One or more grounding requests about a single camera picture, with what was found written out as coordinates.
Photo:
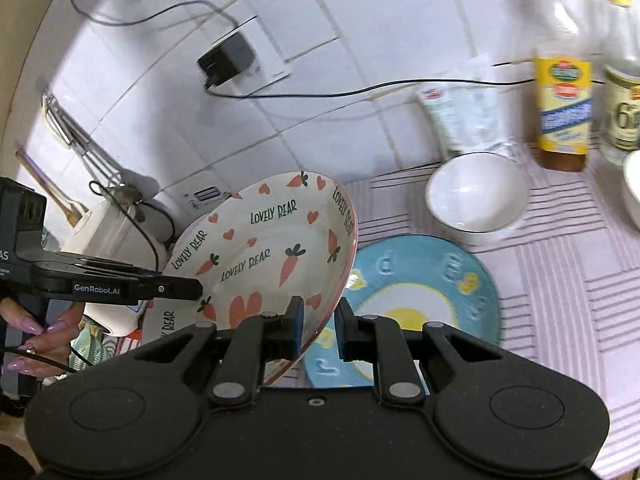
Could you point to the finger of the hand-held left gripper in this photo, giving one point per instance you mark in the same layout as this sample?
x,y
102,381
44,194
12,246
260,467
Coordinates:
x,y
175,287

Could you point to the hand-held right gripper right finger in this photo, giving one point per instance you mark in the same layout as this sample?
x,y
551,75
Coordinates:
x,y
341,327

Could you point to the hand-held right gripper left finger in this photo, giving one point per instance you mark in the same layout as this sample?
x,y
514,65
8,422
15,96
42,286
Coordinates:
x,y
299,327

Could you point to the carrot print plate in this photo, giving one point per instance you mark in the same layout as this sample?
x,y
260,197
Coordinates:
x,y
250,240

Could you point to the white ribbed bowl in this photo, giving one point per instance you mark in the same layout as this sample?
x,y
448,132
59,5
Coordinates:
x,y
475,195
634,190

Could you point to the person's left hand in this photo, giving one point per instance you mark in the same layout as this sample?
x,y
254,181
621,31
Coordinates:
x,y
50,345

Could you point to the wooden spatula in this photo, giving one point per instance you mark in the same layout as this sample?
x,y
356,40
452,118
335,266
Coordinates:
x,y
50,190

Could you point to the white kitchen appliance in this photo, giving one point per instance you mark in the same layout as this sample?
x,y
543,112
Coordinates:
x,y
115,240

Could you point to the blue ceramic plate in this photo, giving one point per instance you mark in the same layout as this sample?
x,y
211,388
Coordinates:
x,y
415,270

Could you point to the hanging metal utensil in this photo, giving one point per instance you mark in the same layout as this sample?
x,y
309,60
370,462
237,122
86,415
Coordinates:
x,y
80,140

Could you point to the black power adapter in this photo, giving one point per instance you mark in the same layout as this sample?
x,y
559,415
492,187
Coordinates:
x,y
225,60

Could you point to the clear plastic bag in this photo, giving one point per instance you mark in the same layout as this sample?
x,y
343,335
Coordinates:
x,y
465,110

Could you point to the yellow label glass bottle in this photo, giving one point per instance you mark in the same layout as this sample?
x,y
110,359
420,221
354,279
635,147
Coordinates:
x,y
562,110

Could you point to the clear white label bottle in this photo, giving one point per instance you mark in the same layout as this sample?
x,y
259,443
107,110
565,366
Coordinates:
x,y
622,110

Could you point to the white wall socket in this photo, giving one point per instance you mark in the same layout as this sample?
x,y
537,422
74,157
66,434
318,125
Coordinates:
x,y
270,67

